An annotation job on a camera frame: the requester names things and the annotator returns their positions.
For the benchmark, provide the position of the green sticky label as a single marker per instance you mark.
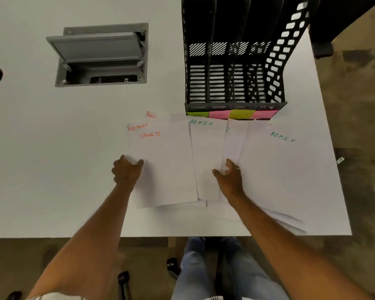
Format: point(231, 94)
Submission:
point(197, 114)

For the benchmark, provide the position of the person's left thumb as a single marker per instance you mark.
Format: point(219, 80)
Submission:
point(139, 164)

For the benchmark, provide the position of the red-lettered white paper sheet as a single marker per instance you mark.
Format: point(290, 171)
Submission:
point(168, 165)

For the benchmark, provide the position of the small white tag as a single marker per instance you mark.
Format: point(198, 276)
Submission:
point(340, 160)

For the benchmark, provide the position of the black mesh file organizer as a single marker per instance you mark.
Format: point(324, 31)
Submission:
point(237, 81)

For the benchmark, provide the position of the person's left forearm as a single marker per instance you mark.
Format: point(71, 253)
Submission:
point(90, 246)

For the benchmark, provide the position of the yellow sticky label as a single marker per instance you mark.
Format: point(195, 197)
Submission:
point(242, 114)

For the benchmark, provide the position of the person's right hand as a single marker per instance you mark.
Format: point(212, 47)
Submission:
point(232, 182)

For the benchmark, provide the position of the person's left hand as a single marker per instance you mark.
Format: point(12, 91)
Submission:
point(125, 174)

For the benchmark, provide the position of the dark furniture piece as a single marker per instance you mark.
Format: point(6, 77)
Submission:
point(331, 21)

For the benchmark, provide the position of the spread of white papers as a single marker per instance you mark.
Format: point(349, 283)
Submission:
point(284, 174)

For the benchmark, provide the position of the person's right forearm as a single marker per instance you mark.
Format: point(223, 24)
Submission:
point(278, 246)

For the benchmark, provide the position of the pink sticky label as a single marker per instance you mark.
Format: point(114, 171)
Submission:
point(265, 114)
point(219, 114)

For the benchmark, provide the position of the green-lettered white paper sheet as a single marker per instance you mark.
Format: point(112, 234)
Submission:
point(234, 143)

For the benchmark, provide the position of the person's striped shirt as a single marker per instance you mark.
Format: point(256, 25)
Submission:
point(50, 297)

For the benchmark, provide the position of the black power strip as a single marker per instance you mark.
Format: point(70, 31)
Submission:
point(113, 79)

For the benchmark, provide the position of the person's right leg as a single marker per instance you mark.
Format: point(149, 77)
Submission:
point(250, 274)

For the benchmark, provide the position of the person's left leg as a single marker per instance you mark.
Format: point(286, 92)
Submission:
point(190, 271)

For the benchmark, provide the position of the person's right thumb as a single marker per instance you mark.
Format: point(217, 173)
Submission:
point(218, 175)

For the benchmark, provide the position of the person's leg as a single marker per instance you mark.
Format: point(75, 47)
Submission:
point(250, 274)
point(190, 271)

